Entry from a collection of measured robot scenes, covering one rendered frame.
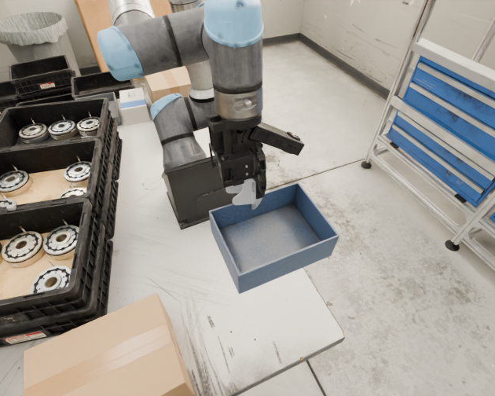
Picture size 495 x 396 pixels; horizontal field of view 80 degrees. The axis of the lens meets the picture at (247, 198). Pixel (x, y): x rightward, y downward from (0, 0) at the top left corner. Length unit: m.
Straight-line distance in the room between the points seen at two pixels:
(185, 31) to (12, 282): 0.80
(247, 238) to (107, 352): 0.40
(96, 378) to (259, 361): 0.39
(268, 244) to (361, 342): 1.20
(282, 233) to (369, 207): 1.65
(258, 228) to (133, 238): 0.61
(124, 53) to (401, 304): 1.74
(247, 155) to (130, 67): 0.22
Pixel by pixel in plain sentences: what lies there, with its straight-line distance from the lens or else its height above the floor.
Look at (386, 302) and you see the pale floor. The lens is 1.87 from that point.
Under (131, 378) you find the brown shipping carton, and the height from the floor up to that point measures 0.86.
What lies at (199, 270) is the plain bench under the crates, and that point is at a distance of 1.01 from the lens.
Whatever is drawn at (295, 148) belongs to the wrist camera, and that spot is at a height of 1.24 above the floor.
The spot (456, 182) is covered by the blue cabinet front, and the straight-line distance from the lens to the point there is 2.09.
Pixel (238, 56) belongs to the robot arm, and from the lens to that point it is 0.43.
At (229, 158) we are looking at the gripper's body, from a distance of 0.49.
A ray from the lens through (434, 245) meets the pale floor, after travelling 2.22.
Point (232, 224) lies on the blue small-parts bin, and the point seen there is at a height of 1.07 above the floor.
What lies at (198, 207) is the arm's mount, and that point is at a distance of 1.05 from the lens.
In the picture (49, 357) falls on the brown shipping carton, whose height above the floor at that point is 0.86.
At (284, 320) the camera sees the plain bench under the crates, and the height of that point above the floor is 0.70.
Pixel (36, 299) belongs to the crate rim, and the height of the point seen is 0.92.
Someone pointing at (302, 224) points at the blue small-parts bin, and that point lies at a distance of 0.65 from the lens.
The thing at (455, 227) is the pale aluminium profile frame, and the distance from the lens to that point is 2.18.
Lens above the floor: 1.57
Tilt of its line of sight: 47 degrees down
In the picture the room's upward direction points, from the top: straight up
